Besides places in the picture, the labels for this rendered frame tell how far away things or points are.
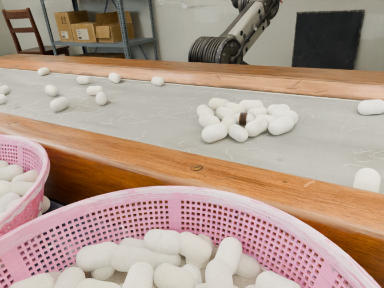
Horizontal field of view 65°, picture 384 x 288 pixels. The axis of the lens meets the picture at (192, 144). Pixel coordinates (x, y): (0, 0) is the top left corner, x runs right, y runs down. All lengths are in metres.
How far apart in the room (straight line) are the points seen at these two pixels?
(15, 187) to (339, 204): 0.32
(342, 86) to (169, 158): 0.36
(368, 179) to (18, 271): 0.29
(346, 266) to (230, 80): 0.48
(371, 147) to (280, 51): 2.25
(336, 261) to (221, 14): 2.65
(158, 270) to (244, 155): 0.18
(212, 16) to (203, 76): 2.19
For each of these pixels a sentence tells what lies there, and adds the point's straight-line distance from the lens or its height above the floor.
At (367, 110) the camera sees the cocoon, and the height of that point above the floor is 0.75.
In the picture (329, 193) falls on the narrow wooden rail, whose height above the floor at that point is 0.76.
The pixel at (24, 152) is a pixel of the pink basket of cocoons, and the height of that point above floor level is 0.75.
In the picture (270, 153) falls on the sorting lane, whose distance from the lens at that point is 0.37.
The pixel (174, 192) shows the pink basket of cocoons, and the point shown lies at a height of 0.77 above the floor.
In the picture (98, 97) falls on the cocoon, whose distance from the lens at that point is 0.58.
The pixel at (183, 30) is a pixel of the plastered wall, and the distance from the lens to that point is 3.01.
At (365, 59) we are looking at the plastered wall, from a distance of 2.53.
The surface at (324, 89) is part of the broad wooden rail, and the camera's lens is 0.58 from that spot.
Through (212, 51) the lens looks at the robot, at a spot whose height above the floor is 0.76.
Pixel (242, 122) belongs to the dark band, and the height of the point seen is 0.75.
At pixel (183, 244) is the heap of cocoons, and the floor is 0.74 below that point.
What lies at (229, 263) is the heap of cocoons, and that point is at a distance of 0.23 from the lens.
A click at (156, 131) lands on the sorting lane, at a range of 0.44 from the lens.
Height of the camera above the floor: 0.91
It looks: 26 degrees down
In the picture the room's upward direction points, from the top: 4 degrees counter-clockwise
